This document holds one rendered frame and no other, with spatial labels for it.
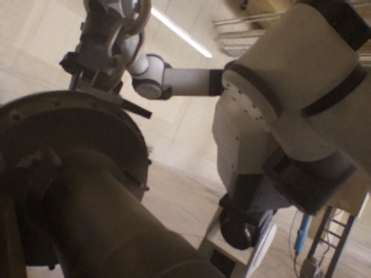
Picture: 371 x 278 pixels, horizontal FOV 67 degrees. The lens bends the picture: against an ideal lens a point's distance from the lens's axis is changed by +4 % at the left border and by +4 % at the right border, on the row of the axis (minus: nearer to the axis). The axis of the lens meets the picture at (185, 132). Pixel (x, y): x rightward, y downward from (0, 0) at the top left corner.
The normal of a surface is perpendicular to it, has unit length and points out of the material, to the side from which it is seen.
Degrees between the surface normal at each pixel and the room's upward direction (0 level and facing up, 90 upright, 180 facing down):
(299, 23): 79
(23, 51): 90
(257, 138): 122
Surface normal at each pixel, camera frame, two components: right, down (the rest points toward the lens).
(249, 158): -0.55, 0.31
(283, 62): -0.45, -0.43
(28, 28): 0.58, 0.23
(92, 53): 0.70, -0.18
